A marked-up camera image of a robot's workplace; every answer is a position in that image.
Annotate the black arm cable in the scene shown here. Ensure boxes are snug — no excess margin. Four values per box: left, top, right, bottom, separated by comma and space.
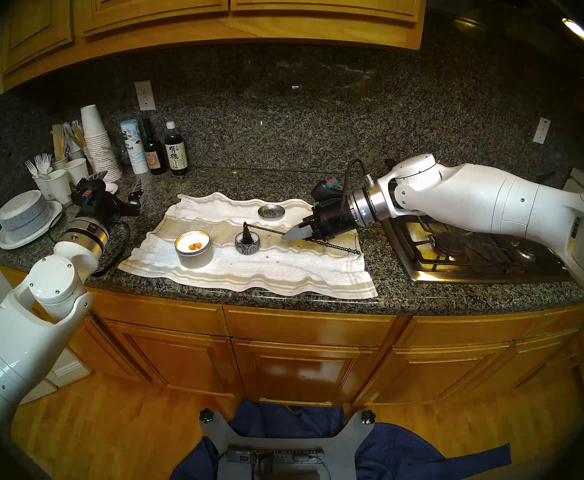
90, 219, 132, 278
339, 157, 373, 206

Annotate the wooden base cabinet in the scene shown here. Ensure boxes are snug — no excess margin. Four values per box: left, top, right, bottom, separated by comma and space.
0, 264, 584, 410

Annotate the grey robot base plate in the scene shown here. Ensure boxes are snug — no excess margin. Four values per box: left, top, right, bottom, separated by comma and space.
200, 409, 376, 480

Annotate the black metal candle snuffer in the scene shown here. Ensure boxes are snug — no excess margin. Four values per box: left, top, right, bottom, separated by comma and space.
241, 221, 361, 256

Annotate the dark olive oil bottle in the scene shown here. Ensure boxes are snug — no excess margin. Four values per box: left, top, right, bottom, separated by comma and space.
142, 118, 168, 175

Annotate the wooden wall cabinet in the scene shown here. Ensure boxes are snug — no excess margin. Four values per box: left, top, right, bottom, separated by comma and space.
0, 0, 428, 93

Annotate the silver tin candle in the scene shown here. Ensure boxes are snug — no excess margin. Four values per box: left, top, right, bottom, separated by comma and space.
175, 230, 212, 270

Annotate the stack of white paper cups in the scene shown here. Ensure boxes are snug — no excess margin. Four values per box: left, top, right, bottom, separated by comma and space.
81, 104, 122, 183

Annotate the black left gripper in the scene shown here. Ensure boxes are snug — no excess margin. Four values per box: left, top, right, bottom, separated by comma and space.
75, 170, 145, 231

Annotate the stainless gas stove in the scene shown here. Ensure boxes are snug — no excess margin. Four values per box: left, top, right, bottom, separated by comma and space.
382, 211, 573, 285

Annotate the white salt canister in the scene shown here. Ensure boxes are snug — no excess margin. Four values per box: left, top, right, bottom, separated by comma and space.
120, 119, 150, 175

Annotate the bundle of wooden stirrers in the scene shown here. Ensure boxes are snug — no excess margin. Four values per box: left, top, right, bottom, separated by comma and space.
65, 120, 87, 152

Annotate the small patterned tin candle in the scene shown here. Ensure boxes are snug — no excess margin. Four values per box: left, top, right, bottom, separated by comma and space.
235, 232, 261, 256

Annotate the stack of paper bowls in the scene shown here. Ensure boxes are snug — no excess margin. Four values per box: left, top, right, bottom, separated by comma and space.
0, 190, 53, 233

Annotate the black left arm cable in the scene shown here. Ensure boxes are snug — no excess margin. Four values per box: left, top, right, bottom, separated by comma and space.
90, 219, 132, 278

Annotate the dim hood lamp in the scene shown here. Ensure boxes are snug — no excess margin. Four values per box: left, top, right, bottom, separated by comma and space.
453, 16, 488, 33

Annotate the white beige striped towel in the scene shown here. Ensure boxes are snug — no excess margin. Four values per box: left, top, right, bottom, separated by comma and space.
118, 192, 378, 303

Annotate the soy sauce bottle white cap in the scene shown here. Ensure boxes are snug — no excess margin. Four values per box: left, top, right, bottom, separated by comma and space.
164, 121, 189, 176

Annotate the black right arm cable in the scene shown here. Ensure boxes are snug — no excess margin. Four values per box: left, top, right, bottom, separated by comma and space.
339, 157, 373, 206

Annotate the dark blue cloth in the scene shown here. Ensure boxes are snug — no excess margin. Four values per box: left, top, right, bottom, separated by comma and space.
170, 399, 513, 480

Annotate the stack of paper plates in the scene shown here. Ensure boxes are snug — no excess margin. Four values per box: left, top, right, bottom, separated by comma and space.
0, 200, 64, 250

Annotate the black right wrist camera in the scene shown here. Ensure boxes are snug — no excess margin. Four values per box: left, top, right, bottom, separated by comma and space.
311, 177, 340, 203

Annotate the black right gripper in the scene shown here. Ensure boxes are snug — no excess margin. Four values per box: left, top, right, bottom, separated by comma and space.
281, 199, 357, 242

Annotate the lit hood lamp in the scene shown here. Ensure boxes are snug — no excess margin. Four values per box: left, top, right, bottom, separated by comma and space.
562, 18, 584, 53

